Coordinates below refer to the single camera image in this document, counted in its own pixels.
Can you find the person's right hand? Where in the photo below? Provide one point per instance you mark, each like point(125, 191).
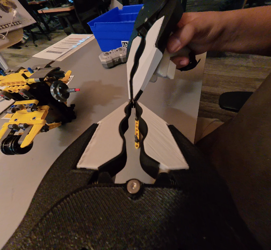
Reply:
point(194, 32)

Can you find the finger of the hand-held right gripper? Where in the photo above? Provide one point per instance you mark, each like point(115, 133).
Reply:
point(150, 59)
point(131, 63)

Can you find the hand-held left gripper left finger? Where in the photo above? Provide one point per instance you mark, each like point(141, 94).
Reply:
point(101, 144)

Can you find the yellow black toy brick vehicle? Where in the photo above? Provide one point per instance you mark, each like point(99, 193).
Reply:
point(31, 101)

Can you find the blue plastic bin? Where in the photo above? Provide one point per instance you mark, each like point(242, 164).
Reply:
point(112, 34)

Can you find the toy instruction booklet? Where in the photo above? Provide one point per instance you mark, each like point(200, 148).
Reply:
point(14, 6)

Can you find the grey toy remote control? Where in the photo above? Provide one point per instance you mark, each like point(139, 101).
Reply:
point(112, 58)

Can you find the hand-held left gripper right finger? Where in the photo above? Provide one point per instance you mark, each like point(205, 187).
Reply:
point(163, 144)

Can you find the person's right forearm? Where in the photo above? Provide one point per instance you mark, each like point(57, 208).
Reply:
point(243, 32)

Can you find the white printed paper sheet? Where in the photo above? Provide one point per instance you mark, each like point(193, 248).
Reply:
point(63, 46)

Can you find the yellow perforated toy beam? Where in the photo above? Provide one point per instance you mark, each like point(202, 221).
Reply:
point(137, 129)

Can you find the black chair armrest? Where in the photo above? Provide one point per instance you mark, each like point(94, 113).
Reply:
point(232, 101)

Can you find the white barcode label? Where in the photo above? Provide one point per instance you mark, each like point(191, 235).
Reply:
point(71, 80)

